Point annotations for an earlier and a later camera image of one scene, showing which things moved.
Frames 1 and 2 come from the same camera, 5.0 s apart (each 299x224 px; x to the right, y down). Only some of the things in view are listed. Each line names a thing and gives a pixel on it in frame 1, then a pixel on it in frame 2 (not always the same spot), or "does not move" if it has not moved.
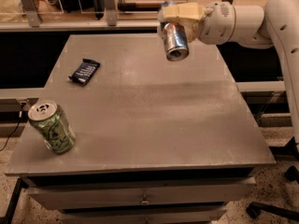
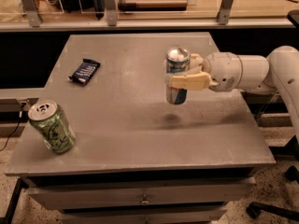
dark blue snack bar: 85,71 does not move
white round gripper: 217,21 → 222,69
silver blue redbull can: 176,41 → 177,62
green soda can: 50,122 does not move
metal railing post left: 29,5 does not move
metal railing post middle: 110,5 does not move
